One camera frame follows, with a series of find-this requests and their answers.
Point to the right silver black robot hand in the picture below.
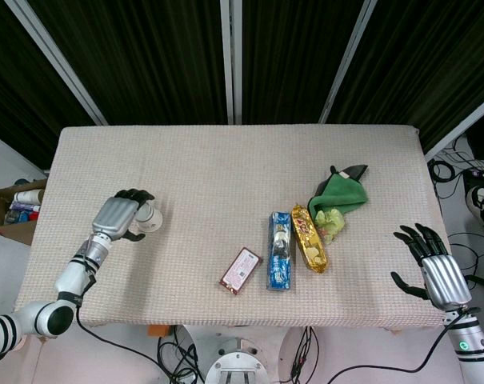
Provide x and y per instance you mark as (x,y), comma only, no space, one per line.
(445,282)

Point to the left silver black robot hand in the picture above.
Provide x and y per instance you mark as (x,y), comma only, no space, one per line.
(113,216)

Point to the white paper cup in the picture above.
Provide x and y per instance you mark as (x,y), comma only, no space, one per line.
(149,218)

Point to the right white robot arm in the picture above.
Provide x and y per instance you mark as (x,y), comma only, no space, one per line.
(471,344)

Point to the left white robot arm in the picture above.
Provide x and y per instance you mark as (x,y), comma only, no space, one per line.
(45,304)

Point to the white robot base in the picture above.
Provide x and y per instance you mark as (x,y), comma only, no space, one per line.
(237,360)

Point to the black white sneaker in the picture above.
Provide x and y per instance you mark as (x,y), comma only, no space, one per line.
(481,208)

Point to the white cylindrical bottle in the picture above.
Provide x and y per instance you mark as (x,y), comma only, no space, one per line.
(27,196)

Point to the cardboard box with items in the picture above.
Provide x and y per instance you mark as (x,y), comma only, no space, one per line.
(13,212)

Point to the beige woven tablecloth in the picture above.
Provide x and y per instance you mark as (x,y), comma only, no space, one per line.
(233,192)

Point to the crumpled light green wrapper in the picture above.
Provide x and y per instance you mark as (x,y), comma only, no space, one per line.
(329,222)

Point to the green microfiber cloth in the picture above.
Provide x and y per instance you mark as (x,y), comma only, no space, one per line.
(339,194)

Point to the red brown snack packet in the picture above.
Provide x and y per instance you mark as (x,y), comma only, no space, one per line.
(241,271)

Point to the dark grey pointed object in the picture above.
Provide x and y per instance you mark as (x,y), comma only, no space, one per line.
(355,171)

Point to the gold snack package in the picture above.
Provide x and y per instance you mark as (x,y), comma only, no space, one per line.
(309,240)

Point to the blue cookie package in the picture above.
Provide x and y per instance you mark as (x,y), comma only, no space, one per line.
(280,252)

